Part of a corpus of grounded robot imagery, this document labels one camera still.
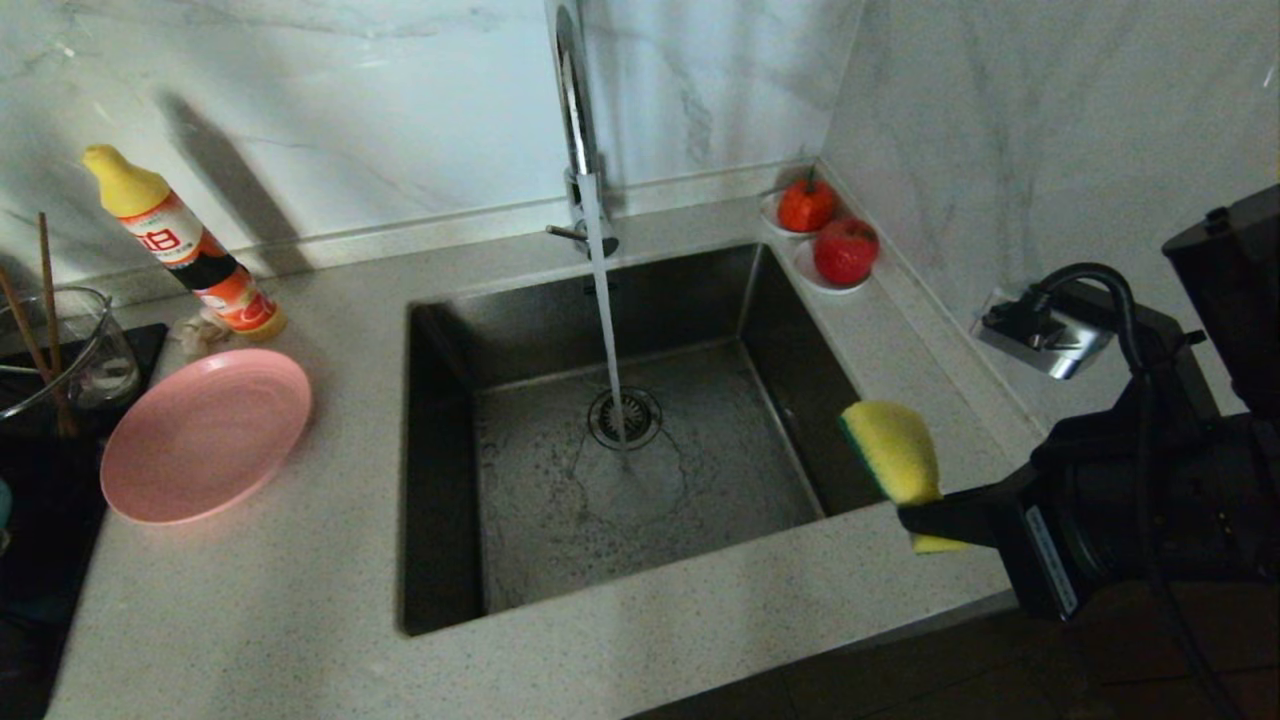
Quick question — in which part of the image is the yellow green sponge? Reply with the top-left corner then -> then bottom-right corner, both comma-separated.
838,400 -> 971,555

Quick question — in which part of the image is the chrome faucet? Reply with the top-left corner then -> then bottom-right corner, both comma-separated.
545,0 -> 619,261

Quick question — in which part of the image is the yellow dish soap bottle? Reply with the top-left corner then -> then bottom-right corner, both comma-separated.
82,145 -> 288,343

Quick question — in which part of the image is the stainless steel sink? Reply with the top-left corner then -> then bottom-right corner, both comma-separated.
398,243 -> 916,638

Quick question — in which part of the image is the metal sink drain strainer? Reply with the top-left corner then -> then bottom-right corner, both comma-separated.
588,388 -> 662,452

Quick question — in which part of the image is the red apple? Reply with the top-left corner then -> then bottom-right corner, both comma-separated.
813,218 -> 880,287

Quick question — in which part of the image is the orange-red tomato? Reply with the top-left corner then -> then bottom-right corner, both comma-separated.
778,170 -> 837,233

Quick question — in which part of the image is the pink round plate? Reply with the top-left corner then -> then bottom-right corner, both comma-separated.
100,348 -> 313,525

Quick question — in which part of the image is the crumpled beige rag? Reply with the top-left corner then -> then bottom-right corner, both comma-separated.
178,312 -> 237,361

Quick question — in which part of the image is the clear glass jar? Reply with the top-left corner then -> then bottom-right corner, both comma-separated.
0,287 -> 141,419

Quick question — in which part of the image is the brown wooden chopstick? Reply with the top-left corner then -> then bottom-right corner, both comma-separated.
0,268 -> 79,438
38,212 -> 63,379

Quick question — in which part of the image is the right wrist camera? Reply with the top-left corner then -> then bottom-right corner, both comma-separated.
972,282 -> 1206,411

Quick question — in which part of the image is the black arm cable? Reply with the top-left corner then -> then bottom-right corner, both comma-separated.
1035,262 -> 1243,720

